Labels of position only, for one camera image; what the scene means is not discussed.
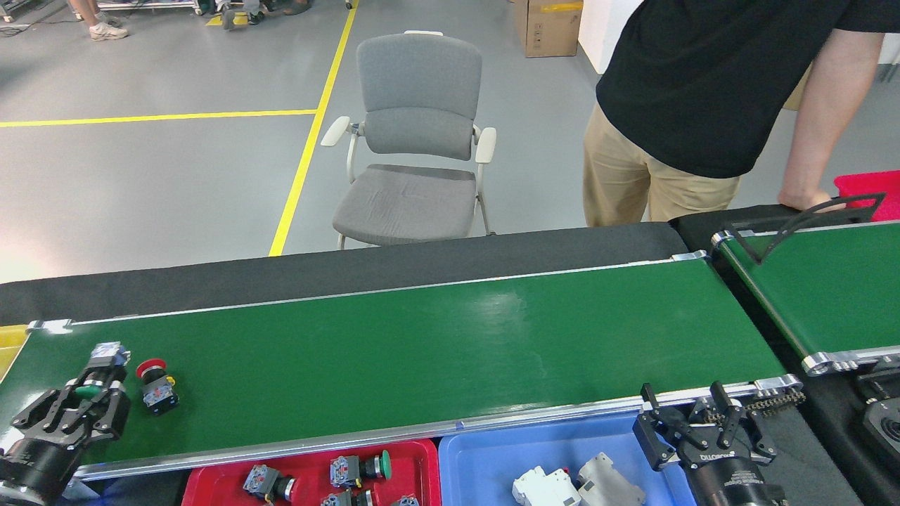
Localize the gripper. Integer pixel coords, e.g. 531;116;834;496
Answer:
633;383;788;506
0;379;131;503

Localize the white circuit breaker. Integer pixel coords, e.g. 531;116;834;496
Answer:
576;452;647;506
511;465;582;506

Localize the red plastic tray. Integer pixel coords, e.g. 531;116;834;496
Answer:
181;439;442;506

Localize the black conveyor motor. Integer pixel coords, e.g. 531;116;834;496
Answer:
854;365;900;482

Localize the green infeed conveyor belt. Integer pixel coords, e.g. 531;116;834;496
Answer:
710;219;900;377

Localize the blue plastic tray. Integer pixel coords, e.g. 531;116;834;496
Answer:
437;411;697;506

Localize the long green conveyor belt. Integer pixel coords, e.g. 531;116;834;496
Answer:
0;251;806;482

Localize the person's left hand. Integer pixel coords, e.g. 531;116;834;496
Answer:
779;188;848;212

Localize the yellow plastic bin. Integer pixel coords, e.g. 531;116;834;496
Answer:
0;325;30;384

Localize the red plastic bin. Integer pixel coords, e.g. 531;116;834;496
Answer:
835;170;900;223

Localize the grey office chair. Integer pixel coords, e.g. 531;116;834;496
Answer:
321;30;498;250

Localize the black drive chain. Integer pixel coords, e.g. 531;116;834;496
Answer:
693;390;808;426

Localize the black wire guide bracket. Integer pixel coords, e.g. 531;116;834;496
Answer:
728;193;887;266

